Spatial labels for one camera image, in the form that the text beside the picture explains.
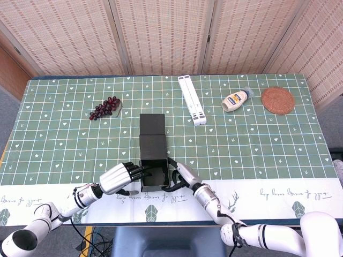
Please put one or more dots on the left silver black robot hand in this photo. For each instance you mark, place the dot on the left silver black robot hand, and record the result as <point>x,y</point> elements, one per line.
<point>115,178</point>

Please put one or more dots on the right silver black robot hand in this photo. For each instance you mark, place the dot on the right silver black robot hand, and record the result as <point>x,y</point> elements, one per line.
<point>187,175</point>

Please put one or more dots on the black cardboard box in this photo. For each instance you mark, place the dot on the black cardboard box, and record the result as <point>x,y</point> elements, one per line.
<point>152,144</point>

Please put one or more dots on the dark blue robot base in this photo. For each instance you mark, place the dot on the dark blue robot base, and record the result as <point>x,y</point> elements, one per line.
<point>168,243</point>

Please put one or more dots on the dark red grape bunch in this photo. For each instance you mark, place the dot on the dark red grape bunch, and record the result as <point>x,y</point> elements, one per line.
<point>104,108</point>

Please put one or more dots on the white folding laptop stand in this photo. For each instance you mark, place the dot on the white folding laptop stand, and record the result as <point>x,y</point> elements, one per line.
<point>193,101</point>

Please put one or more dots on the green grid tablecloth with deer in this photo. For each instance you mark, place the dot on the green grid tablecloth with deer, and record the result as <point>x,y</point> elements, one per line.
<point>53,134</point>

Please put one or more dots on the mayonnaise squeeze bottle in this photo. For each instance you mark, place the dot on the mayonnaise squeeze bottle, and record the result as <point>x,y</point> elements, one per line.
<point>235,100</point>

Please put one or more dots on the round brown woven coaster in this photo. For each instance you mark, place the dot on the round brown woven coaster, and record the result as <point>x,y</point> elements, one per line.
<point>278,100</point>

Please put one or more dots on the woven bamboo folding screen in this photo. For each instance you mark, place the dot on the woven bamboo folding screen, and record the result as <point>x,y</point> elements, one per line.
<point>160,32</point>

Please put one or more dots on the brown wooden door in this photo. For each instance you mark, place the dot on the brown wooden door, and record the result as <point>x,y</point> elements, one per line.
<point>10,75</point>

